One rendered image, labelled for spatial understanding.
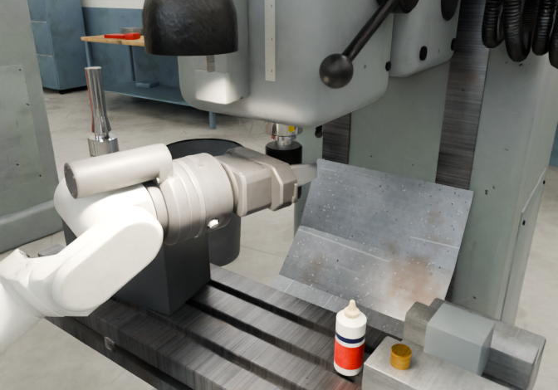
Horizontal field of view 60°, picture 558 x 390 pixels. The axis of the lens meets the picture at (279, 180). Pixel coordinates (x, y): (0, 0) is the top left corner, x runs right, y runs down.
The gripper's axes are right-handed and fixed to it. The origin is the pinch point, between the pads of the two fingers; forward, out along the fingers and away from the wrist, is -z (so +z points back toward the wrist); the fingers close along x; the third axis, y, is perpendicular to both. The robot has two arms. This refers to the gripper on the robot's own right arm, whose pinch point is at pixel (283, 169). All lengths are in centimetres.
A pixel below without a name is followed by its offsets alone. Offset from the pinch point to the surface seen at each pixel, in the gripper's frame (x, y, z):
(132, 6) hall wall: 624, 0, -267
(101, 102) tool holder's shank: 32.7, -4.6, 10.2
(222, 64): -4.7, -14.8, 12.0
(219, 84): -4.6, -12.9, 12.3
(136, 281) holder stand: 22.6, 23.1, 11.9
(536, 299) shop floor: 28, 122, -193
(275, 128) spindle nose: -1.0, -6.0, 2.2
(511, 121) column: -9.7, -1.6, -40.9
